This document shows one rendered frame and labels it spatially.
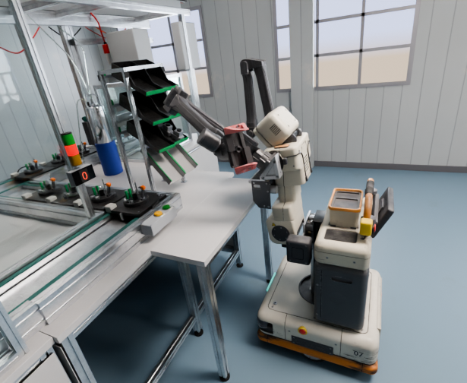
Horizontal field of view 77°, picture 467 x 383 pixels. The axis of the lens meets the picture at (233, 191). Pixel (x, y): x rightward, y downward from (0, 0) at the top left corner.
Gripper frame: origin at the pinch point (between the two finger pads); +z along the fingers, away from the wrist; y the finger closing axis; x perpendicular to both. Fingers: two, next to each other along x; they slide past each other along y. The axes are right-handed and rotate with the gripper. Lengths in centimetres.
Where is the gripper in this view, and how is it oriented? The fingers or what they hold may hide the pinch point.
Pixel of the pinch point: (249, 147)
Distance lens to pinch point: 82.9
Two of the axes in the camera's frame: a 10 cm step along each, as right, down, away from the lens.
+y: -2.6, -9.5, -1.7
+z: 4.0, 0.6, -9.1
